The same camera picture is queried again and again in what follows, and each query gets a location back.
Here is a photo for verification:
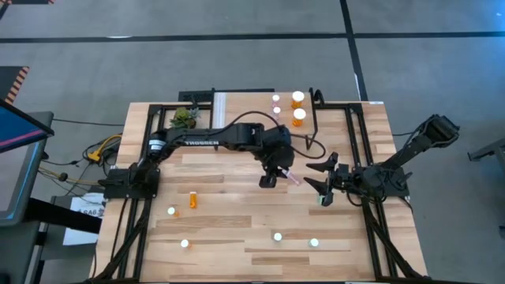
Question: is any potted green succulent plant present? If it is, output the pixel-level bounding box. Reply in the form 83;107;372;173
169;106;202;130

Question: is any black aluminium rig frame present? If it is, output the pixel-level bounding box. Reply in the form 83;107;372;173
84;101;437;284

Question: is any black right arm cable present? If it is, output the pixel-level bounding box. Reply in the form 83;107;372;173
346;189;366;207

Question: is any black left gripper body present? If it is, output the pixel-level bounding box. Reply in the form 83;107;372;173
258;125;297;189

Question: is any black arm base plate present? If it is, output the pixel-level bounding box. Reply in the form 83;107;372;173
103;168;161;200
354;165;411;198

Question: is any grey metal stand leg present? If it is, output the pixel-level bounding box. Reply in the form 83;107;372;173
467;136;505;163

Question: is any black power strip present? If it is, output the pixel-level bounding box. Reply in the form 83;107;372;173
178;90;214;103

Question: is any white paper sheet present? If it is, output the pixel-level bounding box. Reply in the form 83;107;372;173
62;192;107;246

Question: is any blue screen monitor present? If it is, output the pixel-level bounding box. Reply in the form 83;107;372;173
0;98;55;154

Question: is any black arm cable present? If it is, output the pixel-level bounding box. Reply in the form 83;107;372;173
346;189;366;207
218;110;327;159

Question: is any wooden shelf with black frame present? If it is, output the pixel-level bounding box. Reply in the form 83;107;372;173
208;87;320;151

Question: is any black metal bar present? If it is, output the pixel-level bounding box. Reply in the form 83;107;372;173
212;88;276;94

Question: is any large orange pill bottle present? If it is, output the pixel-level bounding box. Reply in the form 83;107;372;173
291;108;308;128
290;90;305;110

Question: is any bundle of cables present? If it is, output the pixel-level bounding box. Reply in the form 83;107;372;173
38;157;104;187

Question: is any black beam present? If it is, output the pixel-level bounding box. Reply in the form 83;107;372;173
24;196;103;234

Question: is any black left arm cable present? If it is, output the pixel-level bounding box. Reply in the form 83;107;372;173
218;110;327;159

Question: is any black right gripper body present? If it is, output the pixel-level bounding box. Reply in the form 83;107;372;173
321;151;356;207

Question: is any hazard striped black mat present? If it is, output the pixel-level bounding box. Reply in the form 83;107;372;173
0;0;57;6
0;65;31;106

